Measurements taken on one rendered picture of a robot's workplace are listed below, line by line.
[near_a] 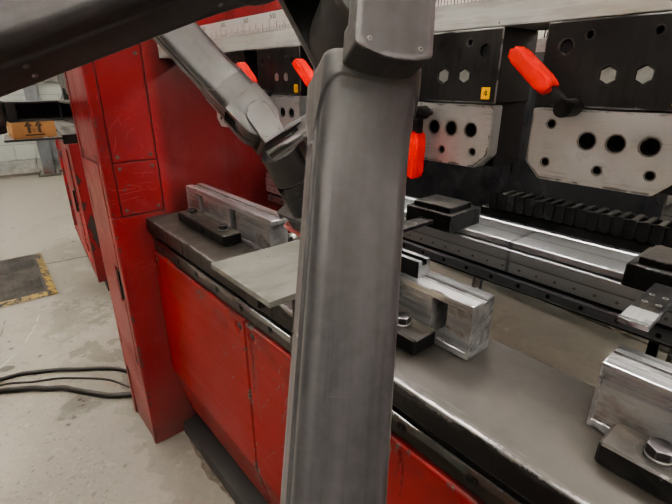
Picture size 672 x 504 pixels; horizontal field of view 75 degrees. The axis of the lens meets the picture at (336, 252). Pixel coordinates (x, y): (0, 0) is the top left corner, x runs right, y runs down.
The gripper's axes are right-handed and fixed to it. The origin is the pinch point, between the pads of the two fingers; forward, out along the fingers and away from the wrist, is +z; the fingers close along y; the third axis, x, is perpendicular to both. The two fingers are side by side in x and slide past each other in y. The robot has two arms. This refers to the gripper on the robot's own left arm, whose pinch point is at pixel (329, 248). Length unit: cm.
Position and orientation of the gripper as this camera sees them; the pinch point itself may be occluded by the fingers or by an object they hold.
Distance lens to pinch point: 75.1
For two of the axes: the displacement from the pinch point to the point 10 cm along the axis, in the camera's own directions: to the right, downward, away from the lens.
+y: -6.4, -2.7, 7.2
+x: -6.8, 6.4, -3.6
